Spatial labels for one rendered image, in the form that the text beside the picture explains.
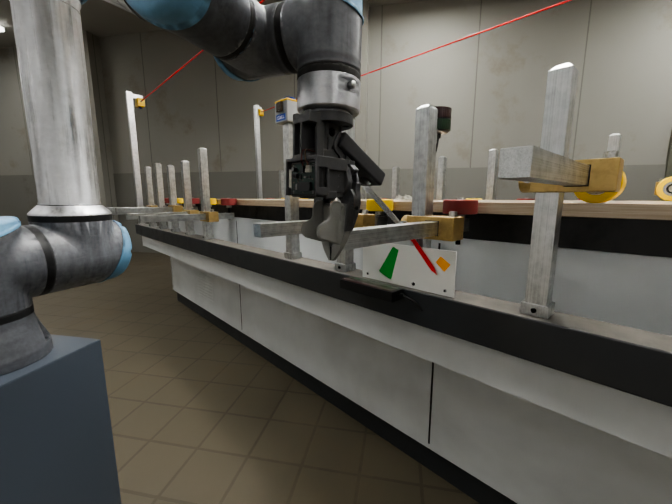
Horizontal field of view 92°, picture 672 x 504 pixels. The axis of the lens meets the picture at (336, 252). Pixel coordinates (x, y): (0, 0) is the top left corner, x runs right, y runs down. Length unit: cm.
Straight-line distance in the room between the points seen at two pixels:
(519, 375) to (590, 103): 469
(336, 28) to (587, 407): 72
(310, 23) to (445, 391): 99
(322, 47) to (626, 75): 512
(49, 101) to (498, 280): 108
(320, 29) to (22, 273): 68
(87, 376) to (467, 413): 97
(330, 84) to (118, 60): 627
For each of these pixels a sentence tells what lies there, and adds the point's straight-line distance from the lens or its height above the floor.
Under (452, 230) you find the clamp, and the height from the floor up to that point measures 84.
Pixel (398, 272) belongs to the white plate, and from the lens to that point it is 80.
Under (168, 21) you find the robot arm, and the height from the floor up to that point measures 110.
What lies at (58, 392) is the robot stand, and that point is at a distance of 88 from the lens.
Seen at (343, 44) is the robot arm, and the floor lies 111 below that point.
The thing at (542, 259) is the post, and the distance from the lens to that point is 67.
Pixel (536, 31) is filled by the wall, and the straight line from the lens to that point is 527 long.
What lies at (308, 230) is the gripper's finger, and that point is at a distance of 49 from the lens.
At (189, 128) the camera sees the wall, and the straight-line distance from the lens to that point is 572.
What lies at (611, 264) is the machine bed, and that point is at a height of 77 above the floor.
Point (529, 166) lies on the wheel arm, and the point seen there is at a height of 94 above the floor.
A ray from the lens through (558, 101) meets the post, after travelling 68.
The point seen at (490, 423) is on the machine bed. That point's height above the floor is 29.
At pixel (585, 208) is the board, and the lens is 82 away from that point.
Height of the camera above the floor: 91
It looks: 10 degrees down
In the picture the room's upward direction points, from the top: straight up
